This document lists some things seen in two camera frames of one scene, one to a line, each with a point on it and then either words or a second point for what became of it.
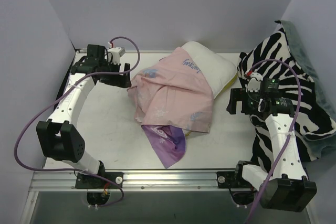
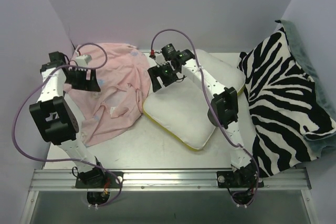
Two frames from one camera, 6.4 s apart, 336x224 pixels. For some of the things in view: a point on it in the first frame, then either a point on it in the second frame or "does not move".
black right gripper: x=237 y=100 → x=158 y=71
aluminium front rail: x=149 y=180 does not move
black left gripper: x=115 y=74 → x=82 y=77
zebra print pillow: x=271 y=75 does not move
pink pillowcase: x=170 y=100 → x=123 y=76
